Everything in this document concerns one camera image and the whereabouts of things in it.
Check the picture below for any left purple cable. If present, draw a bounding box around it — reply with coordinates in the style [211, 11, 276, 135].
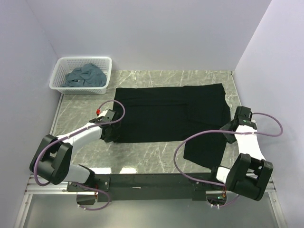
[34, 99, 126, 211]

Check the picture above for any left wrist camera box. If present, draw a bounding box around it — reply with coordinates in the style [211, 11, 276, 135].
[96, 109, 108, 117]

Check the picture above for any white plastic laundry basket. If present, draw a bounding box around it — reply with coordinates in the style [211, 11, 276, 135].
[49, 56, 112, 95]

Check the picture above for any aluminium rail frame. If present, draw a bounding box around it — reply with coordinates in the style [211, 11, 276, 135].
[14, 95, 289, 228]

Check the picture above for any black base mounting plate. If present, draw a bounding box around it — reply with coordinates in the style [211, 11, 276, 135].
[66, 173, 226, 206]

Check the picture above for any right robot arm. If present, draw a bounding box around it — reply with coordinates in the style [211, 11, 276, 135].
[208, 106, 273, 201]

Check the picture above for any black t shirt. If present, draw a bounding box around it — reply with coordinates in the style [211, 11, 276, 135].
[113, 83, 231, 170]

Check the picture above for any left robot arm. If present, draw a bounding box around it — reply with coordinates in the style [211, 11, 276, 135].
[29, 109, 125, 191]

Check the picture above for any grey blue t shirt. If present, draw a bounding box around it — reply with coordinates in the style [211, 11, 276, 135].
[62, 63, 107, 88]

